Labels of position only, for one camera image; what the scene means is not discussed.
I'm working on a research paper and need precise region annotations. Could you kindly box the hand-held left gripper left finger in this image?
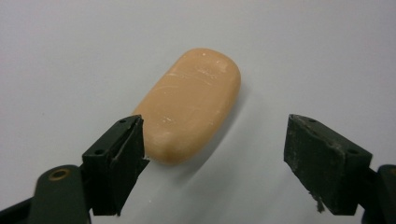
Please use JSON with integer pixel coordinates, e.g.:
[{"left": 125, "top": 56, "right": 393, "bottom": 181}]
[{"left": 81, "top": 114, "right": 150, "bottom": 217}]

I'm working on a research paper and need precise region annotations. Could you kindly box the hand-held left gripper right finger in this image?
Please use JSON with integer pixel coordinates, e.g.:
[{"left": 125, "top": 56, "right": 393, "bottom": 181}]
[{"left": 283, "top": 113, "right": 374, "bottom": 217}]

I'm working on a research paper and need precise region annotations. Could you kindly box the orange soap bar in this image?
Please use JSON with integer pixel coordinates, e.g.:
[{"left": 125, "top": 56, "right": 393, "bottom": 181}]
[{"left": 132, "top": 48, "right": 242, "bottom": 165}]

